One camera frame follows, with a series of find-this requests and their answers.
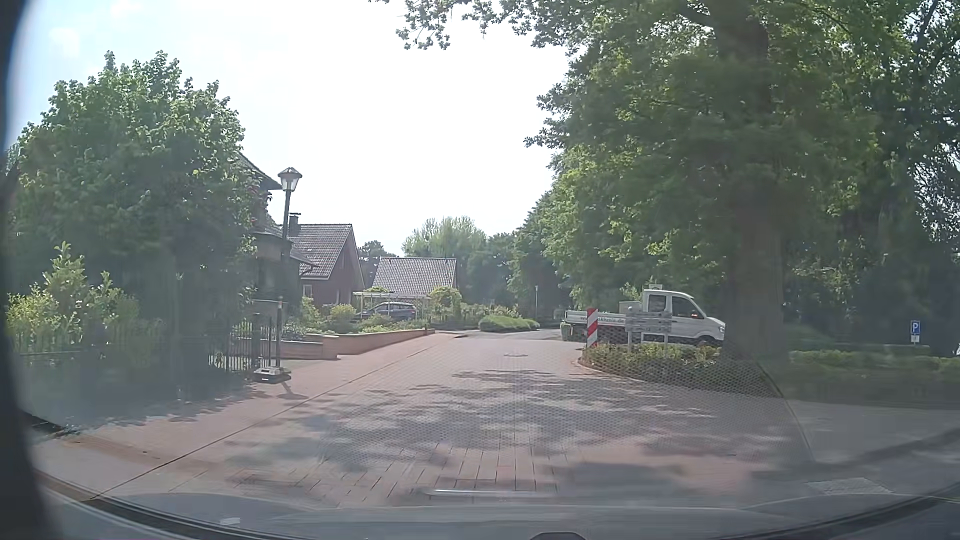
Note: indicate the row of trees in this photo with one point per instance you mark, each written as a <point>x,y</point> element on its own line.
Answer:
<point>480,259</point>

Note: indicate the low green hedge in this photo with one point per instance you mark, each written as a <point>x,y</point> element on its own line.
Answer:
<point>508,324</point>

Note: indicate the house with tiled roof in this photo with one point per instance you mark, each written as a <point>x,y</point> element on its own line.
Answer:
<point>414,277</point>

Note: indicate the dark parked car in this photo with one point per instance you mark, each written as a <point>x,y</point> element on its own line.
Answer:
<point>390,310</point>

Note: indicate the red white striped marker board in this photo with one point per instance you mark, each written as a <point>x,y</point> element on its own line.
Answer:
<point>592,327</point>

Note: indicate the garden bushes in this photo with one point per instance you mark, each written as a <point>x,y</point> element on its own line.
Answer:
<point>352,319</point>

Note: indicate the red brick paved road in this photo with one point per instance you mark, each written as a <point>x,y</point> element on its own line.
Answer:
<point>480,420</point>

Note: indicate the red brick house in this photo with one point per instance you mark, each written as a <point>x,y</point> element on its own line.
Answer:
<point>328,262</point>

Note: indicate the direction sign board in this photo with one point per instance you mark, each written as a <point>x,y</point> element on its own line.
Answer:
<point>649,323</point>

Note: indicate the white flatbed truck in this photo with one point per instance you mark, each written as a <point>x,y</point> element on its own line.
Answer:
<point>675,315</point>

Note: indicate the dark house behind tree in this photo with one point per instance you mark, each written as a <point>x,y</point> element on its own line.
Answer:
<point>270,247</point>

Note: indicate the car's own bonnet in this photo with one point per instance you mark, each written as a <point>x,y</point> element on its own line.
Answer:
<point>480,521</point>

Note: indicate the large tree with thick trunk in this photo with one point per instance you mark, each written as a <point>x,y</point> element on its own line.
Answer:
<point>750,187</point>

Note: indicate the red brick pavement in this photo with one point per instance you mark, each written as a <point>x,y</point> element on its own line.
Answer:
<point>225,420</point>

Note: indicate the dark metal fence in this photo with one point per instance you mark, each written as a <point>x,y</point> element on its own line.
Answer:
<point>150,352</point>

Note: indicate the large leafy tree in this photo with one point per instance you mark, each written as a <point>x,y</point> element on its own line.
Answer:
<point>135,195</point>

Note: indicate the planted bed with shrubs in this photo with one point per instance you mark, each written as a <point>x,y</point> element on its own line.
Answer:
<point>825,371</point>

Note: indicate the light green bush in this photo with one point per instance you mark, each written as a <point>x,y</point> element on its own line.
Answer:
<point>67,300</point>

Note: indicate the blue parking sign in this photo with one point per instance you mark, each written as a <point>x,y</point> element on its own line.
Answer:
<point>915,328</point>

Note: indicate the low brick wall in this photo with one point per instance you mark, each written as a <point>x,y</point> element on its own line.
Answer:
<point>352,343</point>

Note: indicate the lamp post with lantern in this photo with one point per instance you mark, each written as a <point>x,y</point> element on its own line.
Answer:
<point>285,247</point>

